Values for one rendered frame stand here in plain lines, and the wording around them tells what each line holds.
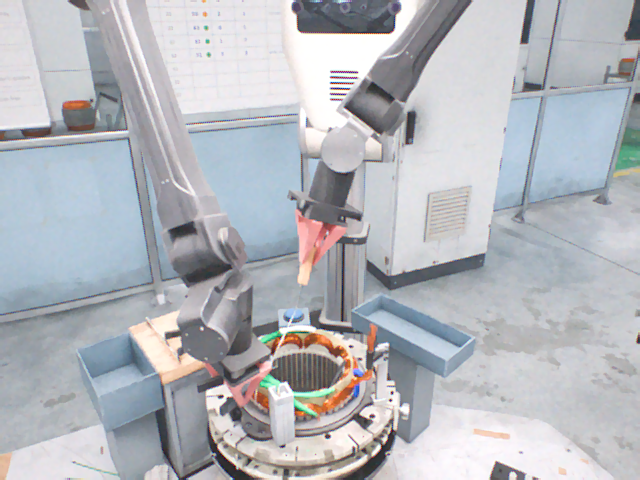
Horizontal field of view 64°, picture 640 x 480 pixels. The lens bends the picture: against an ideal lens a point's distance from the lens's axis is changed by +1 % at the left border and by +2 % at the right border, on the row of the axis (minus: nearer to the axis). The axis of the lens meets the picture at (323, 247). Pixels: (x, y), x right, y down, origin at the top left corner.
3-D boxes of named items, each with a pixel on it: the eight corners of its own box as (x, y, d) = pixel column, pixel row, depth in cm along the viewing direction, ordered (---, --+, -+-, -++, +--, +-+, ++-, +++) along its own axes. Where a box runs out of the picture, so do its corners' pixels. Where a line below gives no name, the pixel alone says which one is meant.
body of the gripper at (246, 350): (233, 383, 67) (232, 340, 63) (192, 341, 73) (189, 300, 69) (272, 361, 71) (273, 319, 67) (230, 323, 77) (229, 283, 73)
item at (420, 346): (460, 439, 117) (476, 337, 104) (433, 467, 110) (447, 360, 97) (376, 386, 132) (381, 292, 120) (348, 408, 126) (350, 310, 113)
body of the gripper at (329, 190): (361, 225, 75) (377, 177, 73) (299, 211, 70) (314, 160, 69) (343, 214, 80) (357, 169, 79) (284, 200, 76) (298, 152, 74)
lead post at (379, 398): (388, 403, 83) (392, 344, 78) (373, 407, 82) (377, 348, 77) (383, 396, 84) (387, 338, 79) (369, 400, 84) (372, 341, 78)
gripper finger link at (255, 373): (233, 426, 71) (232, 377, 66) (205, 395, 75) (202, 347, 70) (271, 401, 75) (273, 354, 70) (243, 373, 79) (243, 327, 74)
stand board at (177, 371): (162, 385, 95) (161, 375, 94) (130, 336, 108) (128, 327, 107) (257, 345, 105) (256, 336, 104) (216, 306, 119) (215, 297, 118)
